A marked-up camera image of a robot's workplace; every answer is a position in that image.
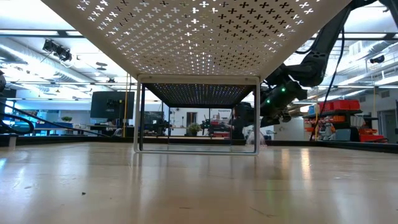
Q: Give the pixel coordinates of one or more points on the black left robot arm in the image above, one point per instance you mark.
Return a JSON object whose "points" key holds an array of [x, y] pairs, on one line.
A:
{"points": [[2, 82]]}

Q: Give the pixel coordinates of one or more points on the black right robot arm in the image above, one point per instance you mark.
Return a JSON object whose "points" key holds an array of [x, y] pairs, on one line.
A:
{"points": [[323, 46]]}

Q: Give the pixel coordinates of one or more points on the pink glass jug vase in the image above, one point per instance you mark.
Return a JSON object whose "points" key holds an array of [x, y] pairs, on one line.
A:
{"points": [[263, 140]]}

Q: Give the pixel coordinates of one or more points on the person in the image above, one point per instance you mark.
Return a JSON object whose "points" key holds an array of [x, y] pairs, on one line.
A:
{"points": [[238, 127]]}

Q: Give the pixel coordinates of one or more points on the red toolbox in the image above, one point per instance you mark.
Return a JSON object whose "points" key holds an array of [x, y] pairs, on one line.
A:
{"points": [[220, 130]]}

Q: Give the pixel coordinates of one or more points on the red bin shelf unit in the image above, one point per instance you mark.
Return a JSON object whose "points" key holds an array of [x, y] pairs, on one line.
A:
{"points": [[342, 105]]}

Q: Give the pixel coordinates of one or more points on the black perforated metal shelf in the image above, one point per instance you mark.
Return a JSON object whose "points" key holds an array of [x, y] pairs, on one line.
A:
{"points": [[199, 95]]}

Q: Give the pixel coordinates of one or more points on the potted green plant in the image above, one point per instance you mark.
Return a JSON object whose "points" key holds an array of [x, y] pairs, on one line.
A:
{"points": [[194, 128]]}

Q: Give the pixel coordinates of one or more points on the white perforated metal shelf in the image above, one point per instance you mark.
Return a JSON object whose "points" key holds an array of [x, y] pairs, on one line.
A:
{"points": [[199, 46]]}

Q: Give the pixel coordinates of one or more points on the black computer monitor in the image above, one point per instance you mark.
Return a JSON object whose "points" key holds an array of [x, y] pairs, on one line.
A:
{"points": [[112, 104]]}

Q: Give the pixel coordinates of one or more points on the small potted plant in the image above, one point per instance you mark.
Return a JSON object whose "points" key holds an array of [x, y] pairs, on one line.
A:
{"points": [[66, 119]]}

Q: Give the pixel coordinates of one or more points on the white block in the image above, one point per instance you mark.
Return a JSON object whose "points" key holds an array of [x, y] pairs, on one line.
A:
{"points": [[12, 142]]}

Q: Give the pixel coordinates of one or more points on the black security camera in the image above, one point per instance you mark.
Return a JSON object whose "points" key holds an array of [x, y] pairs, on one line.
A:
{"points": [[377, 59]]}

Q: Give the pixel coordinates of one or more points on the ceiling mounted camera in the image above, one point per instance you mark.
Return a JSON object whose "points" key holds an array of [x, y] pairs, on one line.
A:
{"points": [[57, 51]]}

